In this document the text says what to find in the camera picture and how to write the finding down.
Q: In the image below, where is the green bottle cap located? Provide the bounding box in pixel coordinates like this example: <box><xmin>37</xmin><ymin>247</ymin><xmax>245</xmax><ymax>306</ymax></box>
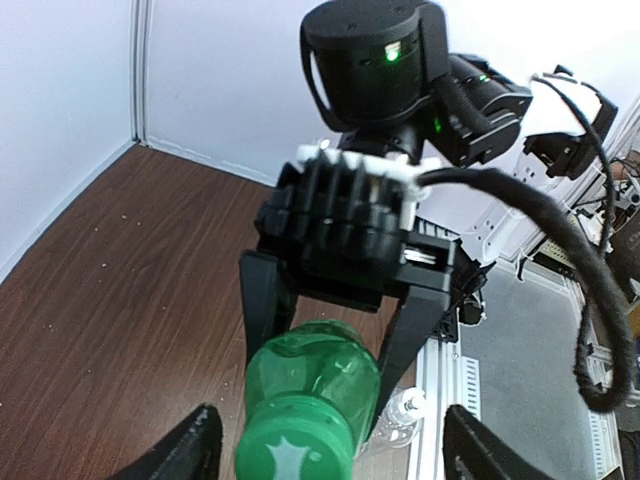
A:
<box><xmin>235</xmin><ymin>418</ymin><xmax>354</xmax><ymax>479</ymax></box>

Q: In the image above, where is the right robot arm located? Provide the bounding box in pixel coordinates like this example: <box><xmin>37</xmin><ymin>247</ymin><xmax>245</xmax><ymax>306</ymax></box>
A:
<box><xmin>239</xmin><ymin>1</ymin><xmax>633</xmax><ymax>413</ymax></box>

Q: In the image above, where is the green plastic bottle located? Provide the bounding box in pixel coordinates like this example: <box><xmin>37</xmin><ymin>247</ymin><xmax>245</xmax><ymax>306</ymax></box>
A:
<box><xmin>242</xmin><ymin>320</ymin><xmax>381</xmax><ymax>460</ymax></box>

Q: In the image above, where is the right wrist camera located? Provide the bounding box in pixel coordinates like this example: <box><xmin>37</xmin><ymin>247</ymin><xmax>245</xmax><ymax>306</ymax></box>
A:
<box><xmin>295</xmin><ymin>140</ymin><xmax>432</xmax><ymax>229</ymax></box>

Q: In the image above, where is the right black sleeved cable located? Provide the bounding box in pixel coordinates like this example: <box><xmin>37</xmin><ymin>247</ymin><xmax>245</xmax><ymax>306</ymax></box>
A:
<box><xmin>419</xmin><ymin>74</ymin><xmax>637</xmax><ymax>414</ymax></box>

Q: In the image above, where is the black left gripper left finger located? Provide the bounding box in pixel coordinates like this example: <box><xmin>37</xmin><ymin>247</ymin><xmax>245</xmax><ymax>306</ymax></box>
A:
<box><xmin>115</xmin><ymin>403</ymin><xmax>223</xmax><ymax>480</ymax></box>

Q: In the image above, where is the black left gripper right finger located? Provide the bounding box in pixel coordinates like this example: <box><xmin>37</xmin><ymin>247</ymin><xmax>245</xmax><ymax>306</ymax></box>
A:
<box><xmin>442</xmin><ymin>404</ymin><xmax>550</xmax><ymax>480</ymax></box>

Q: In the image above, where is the left rear aluminium post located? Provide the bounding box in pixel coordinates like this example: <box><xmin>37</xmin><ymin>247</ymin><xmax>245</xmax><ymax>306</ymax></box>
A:
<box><xmin>130</xmin><ymin>0</ymin><xmax>153</xmax><ymax>146</ymax></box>

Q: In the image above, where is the clear bottle white cap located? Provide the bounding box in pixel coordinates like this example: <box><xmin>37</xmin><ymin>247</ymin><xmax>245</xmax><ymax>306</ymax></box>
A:
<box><xmin>367</xmin><ymin>387</ymin><xmax>427</xmax><ymax>451</ymax></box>

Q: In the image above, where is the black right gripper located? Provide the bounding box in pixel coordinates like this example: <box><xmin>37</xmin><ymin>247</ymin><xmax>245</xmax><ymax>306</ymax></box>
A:
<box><xmin>239</xmin><ymin>159</ymin><xmax>487</xmax><ymax>415</ymax></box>

